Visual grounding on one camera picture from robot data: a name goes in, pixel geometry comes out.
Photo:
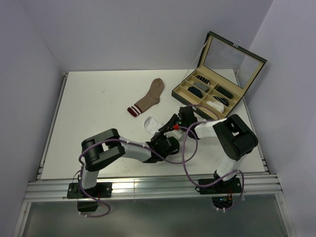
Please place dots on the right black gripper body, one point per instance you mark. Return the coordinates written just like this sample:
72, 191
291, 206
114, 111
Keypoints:
183, 124

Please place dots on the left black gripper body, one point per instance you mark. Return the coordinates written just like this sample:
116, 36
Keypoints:
159, 138

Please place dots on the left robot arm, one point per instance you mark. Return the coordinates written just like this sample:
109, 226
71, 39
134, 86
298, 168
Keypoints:
101, 150

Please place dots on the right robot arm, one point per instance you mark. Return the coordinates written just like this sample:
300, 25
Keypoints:
235, 137

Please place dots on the white rolled sock in box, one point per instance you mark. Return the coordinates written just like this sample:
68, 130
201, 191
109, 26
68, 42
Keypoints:
216, 105

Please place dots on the grey rolled sock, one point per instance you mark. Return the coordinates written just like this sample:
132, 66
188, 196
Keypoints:
200, 86

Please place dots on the black white striped rolled sock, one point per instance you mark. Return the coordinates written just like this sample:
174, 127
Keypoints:
203, 79

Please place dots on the dark striped rolled sock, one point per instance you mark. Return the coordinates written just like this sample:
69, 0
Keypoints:
222, 100

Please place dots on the black compartment storage box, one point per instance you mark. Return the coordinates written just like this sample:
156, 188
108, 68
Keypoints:
225, 64

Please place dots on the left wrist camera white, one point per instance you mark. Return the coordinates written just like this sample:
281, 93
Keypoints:
175, 132

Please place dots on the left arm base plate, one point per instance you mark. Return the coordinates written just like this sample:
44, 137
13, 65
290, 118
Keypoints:
101, 190

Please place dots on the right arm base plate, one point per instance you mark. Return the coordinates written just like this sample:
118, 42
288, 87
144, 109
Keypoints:
232, 186

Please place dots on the aluminium frame rail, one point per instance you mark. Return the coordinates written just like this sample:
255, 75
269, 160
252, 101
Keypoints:
148, 188

